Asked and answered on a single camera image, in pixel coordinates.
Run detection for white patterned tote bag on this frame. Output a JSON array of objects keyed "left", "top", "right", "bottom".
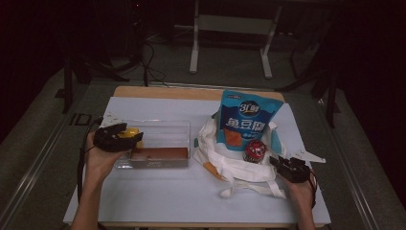
[{"left": 192, "top": 111, "right": 289, "bottom": 200}]

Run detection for black floor bracket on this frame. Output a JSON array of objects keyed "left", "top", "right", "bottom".
[{"left": 69, "top": 112, "right": 93, "bottom": 127}]

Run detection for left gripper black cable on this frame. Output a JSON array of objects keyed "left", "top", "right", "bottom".
[{"left": 77, "top": 117, "right": 103, "bottom": 205}]

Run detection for white metal table frame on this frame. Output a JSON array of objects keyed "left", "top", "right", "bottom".
[{"left": 189, "top": 0, "right": 283, "bottom": 81}]

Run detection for clear plastic container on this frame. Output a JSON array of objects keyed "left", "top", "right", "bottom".
[{"left": 109, "top": 119, "right": 192, "bottom": 170}]

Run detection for black floor cables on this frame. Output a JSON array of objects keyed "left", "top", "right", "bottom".
[{"left": 140, "top": 39, "right": 170, "bottom": 89}]

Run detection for long brown box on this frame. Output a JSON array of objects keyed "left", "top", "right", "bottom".
[{"left": 129, "top": 146, "right": 190, "bottom": 170}]

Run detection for yellow box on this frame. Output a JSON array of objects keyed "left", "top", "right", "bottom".
[{"left": 123, "top": 126, "right": 144, "bottom": 150}]

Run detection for red lid candy jar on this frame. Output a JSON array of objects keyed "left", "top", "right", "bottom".
[{"left": 241, "top": 138, "right": 268, "bottom": 165}]

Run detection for black metal stand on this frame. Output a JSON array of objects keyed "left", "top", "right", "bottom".
[
  {"left": 61, "top": 52, "right": 132, "bottom": 115},
  {"left": 276, "top": 60, "right": 341, "bottom": 129}
]

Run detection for person's right hand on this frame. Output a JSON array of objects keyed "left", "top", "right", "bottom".
[{"left": 281, "top": 173, "right": 318, "bottom": 209}]

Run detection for person's left hand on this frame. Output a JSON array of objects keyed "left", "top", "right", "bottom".
[{"left": 83, "top": 129, "right": 129, "bottom": 184}]

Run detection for blue snack packet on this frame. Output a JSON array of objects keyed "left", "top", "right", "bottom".
[{"left": 215, "top": 89, "right": 285, "bottom": 153}]

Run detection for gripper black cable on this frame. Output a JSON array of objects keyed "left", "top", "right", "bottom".
[
  {"left": 306, "top": 172, "right": 319, "bottom": 209},
  {"left": 77, "top": 117, "right": 103, "bottom": 205}
]

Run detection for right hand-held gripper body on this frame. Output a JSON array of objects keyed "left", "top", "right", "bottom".
[{"left": 277, "top": 148, "right": 327, "bottom": 184}]

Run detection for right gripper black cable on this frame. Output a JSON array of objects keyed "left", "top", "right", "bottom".
[{"left": 306, "top": 172, "right": 319, "bottom": 209}]

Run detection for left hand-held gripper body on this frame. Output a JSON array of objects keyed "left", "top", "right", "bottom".
[{"left": 92, "top": 111, "right": 145, "bottom": 153}]

